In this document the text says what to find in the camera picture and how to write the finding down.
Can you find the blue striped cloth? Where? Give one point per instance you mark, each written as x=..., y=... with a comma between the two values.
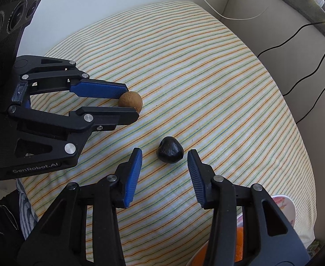
x=26, y=207

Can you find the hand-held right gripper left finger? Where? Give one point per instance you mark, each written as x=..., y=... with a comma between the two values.
x=133, y=177

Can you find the black fruit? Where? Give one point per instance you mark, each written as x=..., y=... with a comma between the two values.
x=170, y=149

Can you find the round brown fruit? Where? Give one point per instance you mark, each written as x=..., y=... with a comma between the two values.
x=130, y=100

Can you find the large orange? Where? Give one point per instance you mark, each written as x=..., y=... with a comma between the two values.
x=240, y=245

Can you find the small orange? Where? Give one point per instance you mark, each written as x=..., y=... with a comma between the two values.
x=200, y=257

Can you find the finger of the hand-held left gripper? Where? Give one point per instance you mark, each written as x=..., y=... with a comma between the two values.
x=101, y=89
x=115, y=117

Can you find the green patterned cloth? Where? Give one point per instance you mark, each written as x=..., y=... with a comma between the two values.
x=315, y=245

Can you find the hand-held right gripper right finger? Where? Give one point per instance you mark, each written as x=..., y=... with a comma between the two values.
x=197, y=177

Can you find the striped table cloth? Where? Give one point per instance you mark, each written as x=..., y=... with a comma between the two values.
x=206, y=74

